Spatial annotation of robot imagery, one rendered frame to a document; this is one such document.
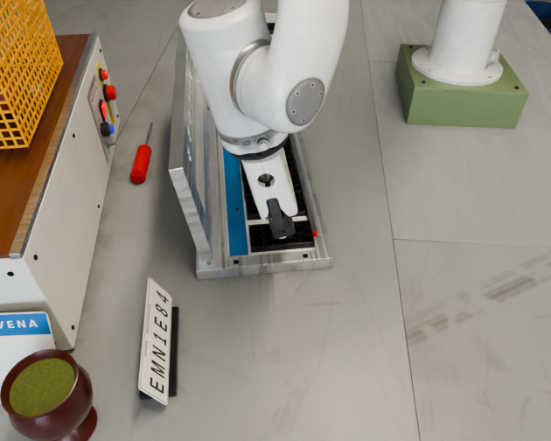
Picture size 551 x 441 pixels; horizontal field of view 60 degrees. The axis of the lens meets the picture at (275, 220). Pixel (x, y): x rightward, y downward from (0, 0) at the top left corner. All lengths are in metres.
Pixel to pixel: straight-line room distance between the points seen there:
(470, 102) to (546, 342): 0.52
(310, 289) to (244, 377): 0.17
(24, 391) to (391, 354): 0.44
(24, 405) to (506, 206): 0.78
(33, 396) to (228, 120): 0.35
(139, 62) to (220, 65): 0.85
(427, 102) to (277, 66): 0.65
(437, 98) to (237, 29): 0.65
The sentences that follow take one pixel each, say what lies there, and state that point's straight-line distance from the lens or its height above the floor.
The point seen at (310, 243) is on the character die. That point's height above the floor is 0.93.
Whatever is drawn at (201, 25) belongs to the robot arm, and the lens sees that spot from 0.49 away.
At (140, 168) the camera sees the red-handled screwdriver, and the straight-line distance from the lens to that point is 0.91.
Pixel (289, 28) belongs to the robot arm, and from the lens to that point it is 0.44.
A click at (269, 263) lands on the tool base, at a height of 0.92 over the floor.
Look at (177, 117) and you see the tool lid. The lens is 0.68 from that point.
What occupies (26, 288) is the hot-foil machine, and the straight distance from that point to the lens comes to 0.61.
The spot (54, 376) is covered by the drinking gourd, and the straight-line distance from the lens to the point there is 0.58.
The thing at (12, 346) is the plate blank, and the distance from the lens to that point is 0.65.
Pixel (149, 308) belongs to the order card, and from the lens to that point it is 0.65.
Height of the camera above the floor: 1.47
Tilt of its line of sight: 45 degrees down
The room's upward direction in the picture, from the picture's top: straight up
